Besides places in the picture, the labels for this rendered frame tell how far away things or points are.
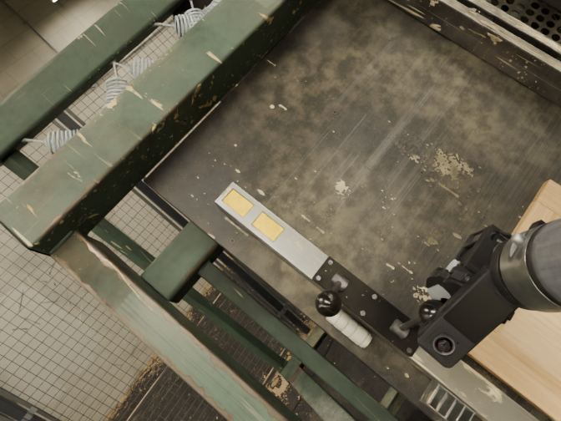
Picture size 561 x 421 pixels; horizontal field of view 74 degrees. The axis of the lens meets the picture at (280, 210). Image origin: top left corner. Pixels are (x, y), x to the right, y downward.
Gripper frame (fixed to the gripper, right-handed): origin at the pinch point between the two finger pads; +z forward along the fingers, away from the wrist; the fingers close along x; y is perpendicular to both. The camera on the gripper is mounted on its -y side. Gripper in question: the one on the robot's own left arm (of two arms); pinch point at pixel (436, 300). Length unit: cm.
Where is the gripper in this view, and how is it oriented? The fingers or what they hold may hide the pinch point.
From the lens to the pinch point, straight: 59.5
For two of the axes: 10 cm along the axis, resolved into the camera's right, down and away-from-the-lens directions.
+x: -7.8, -6.0, 1.7
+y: 6.3, -7.5, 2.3
